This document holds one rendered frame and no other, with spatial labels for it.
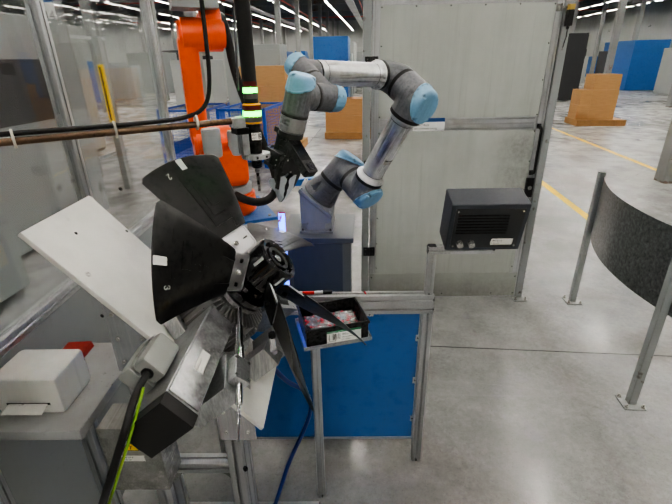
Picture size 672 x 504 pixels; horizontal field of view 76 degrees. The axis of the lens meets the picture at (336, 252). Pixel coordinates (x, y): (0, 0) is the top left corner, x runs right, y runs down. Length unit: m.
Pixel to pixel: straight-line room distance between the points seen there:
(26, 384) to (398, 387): 1.29
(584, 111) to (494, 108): 10.30
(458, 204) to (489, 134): 1.60
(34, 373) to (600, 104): 13.03
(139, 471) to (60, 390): 0.29
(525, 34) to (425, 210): 1.20
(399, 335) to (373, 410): 0.40
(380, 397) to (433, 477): 0.44
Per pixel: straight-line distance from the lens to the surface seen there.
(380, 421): 2.03
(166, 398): 0.84
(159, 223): 0.85
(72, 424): 1.31
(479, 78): 2.98
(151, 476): 1.37
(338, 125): 10.33
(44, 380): 1.31
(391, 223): 3.06
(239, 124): 1.06
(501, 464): 2.27
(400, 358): 1.81
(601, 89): 13.34
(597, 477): 2.38
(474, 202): 1.50
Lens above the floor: 1.67
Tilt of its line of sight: 24 degrees down
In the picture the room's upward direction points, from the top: 1 degrees counter-clockwise
